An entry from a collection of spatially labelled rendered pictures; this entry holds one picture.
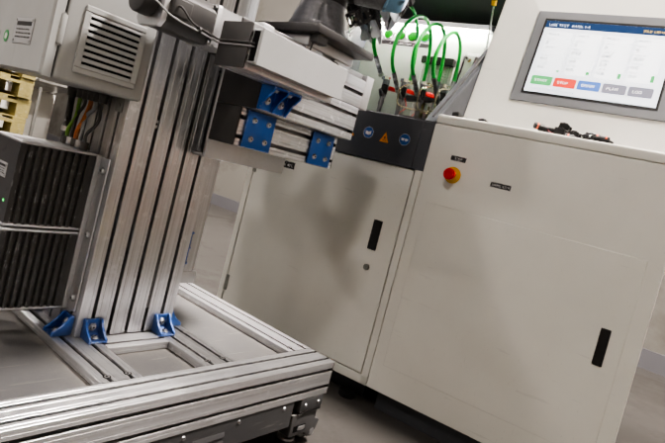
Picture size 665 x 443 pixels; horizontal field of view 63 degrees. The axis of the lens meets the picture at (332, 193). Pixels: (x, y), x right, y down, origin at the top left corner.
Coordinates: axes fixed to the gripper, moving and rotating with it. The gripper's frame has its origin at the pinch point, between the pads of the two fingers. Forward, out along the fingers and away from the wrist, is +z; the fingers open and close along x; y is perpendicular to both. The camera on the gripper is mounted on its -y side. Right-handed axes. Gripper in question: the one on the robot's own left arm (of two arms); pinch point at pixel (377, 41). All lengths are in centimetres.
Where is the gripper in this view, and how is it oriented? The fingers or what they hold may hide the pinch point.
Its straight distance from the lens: 204.6
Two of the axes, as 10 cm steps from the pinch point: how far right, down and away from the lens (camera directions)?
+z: 4.0, 8.1, 4.2
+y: -5.5, 5.8, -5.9
